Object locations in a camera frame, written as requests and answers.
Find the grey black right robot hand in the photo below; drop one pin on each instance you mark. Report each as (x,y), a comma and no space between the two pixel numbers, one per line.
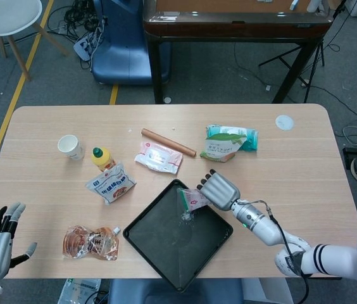
(221,190)

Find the pink snack packet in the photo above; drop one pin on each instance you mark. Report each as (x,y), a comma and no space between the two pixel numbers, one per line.
(196,199)

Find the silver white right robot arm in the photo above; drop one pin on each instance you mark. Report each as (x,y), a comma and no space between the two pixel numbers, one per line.
(257,221)

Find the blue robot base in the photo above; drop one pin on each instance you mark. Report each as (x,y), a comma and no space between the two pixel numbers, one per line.
(124,54)

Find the green teal snack bags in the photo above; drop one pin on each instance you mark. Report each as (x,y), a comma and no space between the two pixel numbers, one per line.
(251,137)

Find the pink wet wipes pack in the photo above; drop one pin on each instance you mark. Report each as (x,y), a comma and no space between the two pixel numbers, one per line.
(158,158)

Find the black plastic tray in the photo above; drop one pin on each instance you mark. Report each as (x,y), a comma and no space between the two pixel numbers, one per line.
(166,253)

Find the green white corn starch bag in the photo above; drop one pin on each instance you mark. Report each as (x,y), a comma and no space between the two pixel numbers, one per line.
(222,147)

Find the pile of white rice grains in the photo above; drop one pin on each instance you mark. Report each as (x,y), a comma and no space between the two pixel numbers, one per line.
(186,217)

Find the wooden rolling pin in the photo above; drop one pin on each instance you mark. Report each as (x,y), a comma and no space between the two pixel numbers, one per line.
(166,141)

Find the white round table grommet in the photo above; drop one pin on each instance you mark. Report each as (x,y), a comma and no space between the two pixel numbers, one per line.
(284,122)

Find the clear plastic bag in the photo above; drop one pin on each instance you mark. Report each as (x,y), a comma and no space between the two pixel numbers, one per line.
(80,289)

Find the clear bag of bread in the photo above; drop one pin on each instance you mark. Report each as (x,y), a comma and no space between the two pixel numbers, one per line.
(90,244)

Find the white floor disc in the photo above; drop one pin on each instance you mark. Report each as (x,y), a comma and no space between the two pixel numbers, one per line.
(168,100)

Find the white castor sugar bag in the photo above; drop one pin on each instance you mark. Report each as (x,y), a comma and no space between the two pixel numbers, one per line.
(112,187)

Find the yellow bottle green cap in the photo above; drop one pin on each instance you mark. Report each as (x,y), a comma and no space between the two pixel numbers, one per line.
(102,160)

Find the white paper cup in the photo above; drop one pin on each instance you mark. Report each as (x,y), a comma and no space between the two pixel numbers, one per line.
(71,149)

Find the black tripod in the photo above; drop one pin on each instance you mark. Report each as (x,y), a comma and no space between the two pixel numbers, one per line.
(292,74)

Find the dark wood mahjong table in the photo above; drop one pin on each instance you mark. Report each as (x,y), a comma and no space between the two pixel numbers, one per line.
(229,30)

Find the white power strip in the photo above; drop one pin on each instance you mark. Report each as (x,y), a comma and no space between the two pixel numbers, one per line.
(83,47)

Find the white plastic chair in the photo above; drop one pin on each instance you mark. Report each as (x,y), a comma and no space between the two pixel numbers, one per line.
(4,16)

